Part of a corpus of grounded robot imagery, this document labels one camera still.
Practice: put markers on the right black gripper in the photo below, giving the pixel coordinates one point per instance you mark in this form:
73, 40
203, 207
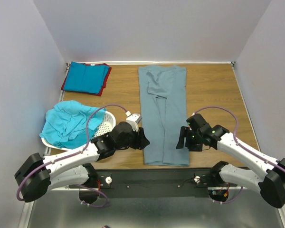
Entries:
184, 132

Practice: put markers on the folded red t shirt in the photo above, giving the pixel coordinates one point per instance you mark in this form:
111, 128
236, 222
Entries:
105, 82

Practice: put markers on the folded teal t shirt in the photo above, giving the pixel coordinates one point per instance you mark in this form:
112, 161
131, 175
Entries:
85, 77

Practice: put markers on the crumpled teal t shirt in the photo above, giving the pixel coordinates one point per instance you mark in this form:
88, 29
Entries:
65, 124

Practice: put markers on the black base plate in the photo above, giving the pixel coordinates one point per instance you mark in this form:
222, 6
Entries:
157, 183

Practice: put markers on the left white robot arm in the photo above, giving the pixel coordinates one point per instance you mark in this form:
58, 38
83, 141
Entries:
66, 164

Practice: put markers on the white perforated basket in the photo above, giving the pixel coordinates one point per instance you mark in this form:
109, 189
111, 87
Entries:
108, 123

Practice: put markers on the aluminium frame rail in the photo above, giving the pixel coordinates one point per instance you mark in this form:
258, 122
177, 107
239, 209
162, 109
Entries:
222, 196

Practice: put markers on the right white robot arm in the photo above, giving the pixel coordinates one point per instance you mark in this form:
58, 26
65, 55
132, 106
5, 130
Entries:
263, 174

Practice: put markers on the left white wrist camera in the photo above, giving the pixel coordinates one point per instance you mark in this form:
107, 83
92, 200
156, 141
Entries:
134, 120

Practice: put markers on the grey-blue t shirt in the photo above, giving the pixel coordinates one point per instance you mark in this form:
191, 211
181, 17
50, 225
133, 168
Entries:
163, 110

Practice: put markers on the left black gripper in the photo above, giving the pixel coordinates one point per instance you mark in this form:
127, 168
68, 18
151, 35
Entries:
141, 141

